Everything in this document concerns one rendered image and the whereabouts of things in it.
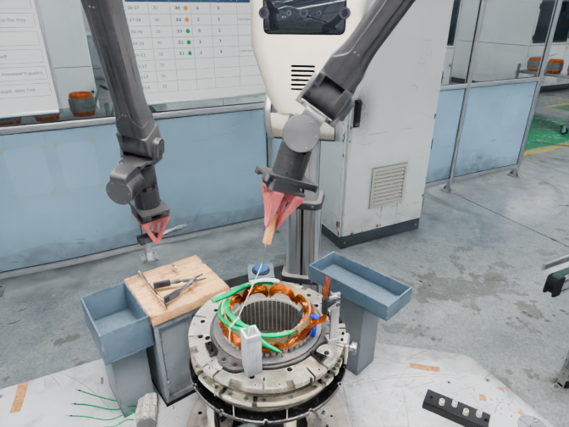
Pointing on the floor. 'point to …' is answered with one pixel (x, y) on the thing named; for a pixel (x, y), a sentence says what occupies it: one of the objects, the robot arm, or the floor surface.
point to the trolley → (555, 108)
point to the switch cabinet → (388, 133)
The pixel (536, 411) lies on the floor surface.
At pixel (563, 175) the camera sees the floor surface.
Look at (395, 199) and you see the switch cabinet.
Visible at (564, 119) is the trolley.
